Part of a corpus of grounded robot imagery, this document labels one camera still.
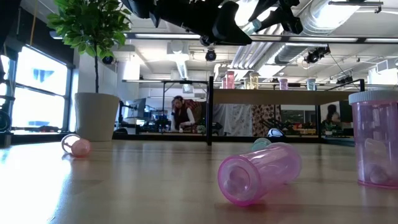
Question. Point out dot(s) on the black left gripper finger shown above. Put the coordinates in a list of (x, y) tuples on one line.
[(230, 28)]

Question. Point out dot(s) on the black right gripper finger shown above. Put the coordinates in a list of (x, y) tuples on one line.
[(262, 9), (273, 20)]

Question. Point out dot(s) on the yellow medicine bottle white cap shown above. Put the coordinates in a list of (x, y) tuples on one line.
[(247, 84), (254, 81)]

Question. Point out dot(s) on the purple medicine bottle white cap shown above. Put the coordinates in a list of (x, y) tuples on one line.
[(264, 171), (376, 140), (283, 84)]

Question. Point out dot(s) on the wooden shelf board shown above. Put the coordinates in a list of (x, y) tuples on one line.
[(280, 97)]

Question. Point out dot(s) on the black overhead rig beam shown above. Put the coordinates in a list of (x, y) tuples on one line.
[(361, 40)]

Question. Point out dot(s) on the black dome fixture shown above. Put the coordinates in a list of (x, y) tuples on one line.
[(108, 59)]

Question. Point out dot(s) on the green leafy potted plant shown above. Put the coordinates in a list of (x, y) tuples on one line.
[(90, 25)]

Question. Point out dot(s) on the white floral cloth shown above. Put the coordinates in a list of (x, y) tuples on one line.
[(233, 121)]

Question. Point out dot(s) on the brown floral cloth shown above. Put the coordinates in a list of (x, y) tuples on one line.
[(264, 118)]

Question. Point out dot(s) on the person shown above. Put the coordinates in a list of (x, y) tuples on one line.
[(332, 115), (183, 115)]

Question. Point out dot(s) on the computer monitor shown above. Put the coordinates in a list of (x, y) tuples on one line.
[(139, 107)]

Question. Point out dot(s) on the small potted plant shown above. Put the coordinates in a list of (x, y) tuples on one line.
[(201, 129)]

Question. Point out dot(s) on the white air conditioner unit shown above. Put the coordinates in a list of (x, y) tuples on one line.
[(385, 74)]

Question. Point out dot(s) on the black monitor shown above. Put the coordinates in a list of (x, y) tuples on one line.
[(346, 112)]

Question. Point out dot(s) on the beige plant pot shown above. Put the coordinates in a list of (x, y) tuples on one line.
[(96, 118)]

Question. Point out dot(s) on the large bright window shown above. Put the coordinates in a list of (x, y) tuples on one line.
[(40, 93)]

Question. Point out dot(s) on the black base block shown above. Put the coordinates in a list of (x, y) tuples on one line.
[(5, 140)]

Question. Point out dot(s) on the silver ventilation duct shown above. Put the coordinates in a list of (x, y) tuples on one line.
[(311, 28)]

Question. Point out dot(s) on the round black ceiling camera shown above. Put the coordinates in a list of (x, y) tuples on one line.
[(211, 55)]

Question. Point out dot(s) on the white ceiling air duct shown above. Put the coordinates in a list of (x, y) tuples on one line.
[(178, 49)]

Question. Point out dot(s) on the black overhead rig camera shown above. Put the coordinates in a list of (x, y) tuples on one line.
[(315, 55)]

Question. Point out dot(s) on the black workstation frame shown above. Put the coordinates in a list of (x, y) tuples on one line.
[(163, 102)]

